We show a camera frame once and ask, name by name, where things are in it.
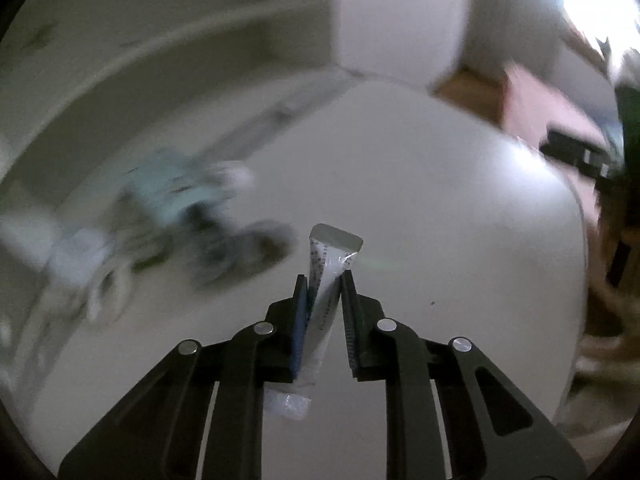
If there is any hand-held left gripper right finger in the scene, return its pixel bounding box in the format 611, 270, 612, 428
339, 270, 588, 480

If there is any white squeeze tube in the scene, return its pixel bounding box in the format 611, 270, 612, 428
263, 223, 364, 421

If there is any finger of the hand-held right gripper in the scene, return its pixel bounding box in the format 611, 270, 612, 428
540, 130, 616, 181

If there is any person's right forearm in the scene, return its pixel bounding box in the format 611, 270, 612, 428
575, 210, 640, 376

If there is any pink blanket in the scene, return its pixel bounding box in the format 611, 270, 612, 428
500, 60, 621, 161

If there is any dark wrapper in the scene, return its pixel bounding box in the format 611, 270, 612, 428
190, 220, 296, 286

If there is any blue and white foil bag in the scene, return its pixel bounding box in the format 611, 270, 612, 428
112, 147, 231, 241

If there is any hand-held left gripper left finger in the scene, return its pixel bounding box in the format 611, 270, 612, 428
57, 274, 311, 480

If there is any clear plastic bag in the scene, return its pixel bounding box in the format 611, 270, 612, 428
0, 210, 136, 321

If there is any white shelf unit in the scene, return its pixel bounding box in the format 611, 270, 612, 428
0, 0, 476, 181

